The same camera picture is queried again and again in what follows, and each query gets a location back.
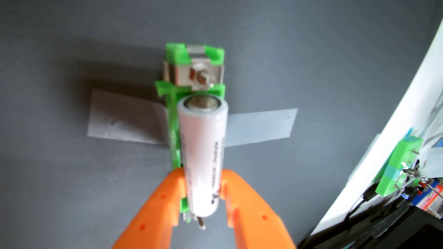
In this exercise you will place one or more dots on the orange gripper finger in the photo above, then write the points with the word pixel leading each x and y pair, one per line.
pixel 256 221
pixel 155 218

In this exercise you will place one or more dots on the white cylindrical battery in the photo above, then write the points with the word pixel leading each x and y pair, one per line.
pixel 202 155

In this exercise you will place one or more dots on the green battery holder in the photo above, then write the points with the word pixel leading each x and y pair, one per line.
pixel 176 55

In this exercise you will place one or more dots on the dark grey mat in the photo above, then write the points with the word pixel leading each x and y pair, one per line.
pixel 69 190

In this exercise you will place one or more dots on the grey tape strip on holder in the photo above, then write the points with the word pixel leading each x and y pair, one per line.
pixel 121 117

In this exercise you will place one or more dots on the green block with metal connectors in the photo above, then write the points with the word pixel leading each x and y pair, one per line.
pixel 394 173

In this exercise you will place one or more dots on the black Dell laptop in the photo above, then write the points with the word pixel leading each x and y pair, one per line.
pixel 415 231

